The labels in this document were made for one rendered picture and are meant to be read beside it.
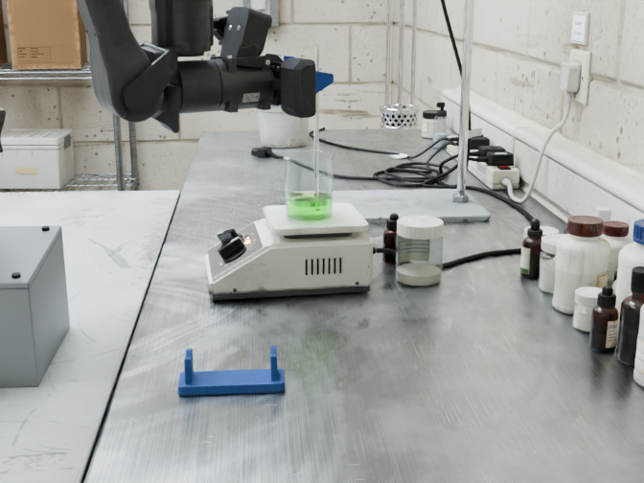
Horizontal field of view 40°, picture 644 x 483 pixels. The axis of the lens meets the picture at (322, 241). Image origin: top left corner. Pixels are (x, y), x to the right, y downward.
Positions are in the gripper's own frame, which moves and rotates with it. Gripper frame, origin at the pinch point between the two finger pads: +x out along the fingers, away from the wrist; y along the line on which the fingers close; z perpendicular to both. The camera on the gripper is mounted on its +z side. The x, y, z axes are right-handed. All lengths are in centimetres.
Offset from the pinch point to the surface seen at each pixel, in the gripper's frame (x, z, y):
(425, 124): 82, -22, 83
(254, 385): -19.4, -25.3, -23.6
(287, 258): -4.2, -20.8, -2.5
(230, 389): -21.4, -25.6, -22.6
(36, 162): 19, -49, 226
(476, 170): 62, -24, 40
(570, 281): 21.0, -22.0, -23.8
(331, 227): 1.0, -17.4, -3.9
